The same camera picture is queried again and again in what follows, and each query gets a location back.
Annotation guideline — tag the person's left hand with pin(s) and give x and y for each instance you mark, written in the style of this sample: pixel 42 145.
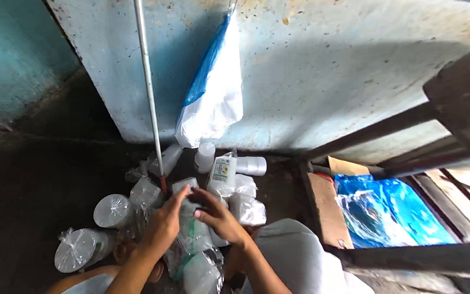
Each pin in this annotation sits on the person's left hand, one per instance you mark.
pixel 163 223

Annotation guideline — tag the person's right hand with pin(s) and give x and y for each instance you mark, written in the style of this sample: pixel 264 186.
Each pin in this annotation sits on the person's right hand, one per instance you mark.
pixel 227 227

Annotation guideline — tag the person's right fingers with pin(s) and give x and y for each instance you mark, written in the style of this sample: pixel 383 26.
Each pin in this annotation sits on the person's right fingers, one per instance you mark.
pixel 207 197

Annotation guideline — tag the person's left fingers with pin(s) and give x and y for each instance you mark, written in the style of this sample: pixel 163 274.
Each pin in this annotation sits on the person's left fingers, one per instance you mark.
pixel 178 198

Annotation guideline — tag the person's right thumb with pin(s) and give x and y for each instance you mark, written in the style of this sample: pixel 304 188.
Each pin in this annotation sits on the person's right thumb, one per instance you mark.
pixel 205 217

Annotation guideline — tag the pile of wrapped plastic containers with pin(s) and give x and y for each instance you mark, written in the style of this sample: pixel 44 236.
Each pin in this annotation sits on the pile of wrapped plastic containers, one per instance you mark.
pixel 196 241

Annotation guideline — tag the white packet with printed label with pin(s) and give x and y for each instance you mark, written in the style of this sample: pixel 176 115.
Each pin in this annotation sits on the white packet with printed label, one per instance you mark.
pixel 222 174

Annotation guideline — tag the person's legs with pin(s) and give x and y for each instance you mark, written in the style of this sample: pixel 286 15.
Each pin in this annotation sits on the person's legs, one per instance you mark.
pixel 294 251

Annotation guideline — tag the blue and white plastic bag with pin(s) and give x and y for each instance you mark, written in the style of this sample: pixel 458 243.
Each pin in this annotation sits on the blue and white plastic bag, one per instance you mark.
pixel 218 85

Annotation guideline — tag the white pole with red end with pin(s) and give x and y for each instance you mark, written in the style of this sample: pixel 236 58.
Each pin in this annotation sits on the white pole with red end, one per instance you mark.
pixel 149 83

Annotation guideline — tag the red object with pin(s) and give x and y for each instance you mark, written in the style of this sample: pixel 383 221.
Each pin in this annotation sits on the red object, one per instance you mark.
pixel 325 177

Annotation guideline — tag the brown cardboard piece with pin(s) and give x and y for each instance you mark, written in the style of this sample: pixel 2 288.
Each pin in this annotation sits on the brown cardboard piece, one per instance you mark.
pixel 327 212

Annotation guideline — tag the small tan cardboard piece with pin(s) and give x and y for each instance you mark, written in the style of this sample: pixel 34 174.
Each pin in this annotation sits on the small tan cardboard piece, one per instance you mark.
pixel 343 166

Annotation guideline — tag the bright blue plastic sheet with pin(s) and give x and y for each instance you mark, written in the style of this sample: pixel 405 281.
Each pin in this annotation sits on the bright blue plastic sheet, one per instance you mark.
pixel 412 216

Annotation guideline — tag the dark wooden frame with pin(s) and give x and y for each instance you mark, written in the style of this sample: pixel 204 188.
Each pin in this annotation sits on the dark wooden frame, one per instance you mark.
pixel 402 256

